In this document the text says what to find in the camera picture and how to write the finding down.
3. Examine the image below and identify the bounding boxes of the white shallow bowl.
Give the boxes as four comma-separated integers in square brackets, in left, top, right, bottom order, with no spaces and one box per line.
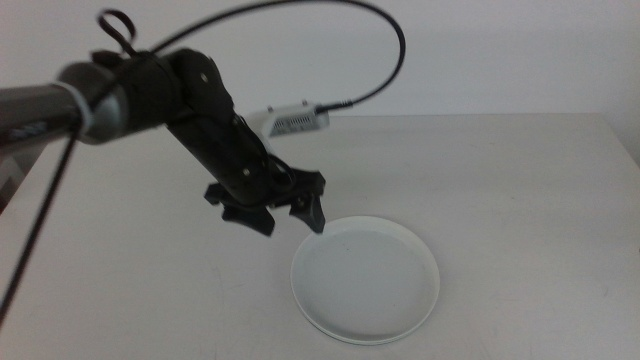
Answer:
[290,215,441,346]

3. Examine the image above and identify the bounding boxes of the white background cabinet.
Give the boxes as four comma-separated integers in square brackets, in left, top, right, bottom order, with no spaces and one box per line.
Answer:
[0,152,26,211]

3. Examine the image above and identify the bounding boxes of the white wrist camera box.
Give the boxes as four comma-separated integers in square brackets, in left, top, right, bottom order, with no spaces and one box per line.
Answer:
[243,101,331,154]

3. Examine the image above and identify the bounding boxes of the black cable loop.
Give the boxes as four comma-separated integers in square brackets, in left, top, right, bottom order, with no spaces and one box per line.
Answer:
[97,8,137,56]

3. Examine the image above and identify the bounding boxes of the black camera cable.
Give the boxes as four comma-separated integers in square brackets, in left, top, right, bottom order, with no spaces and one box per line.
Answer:
[149,0,407,114]

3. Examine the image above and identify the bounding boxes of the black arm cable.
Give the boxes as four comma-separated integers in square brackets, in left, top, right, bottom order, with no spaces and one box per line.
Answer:
[0,124,81,326]

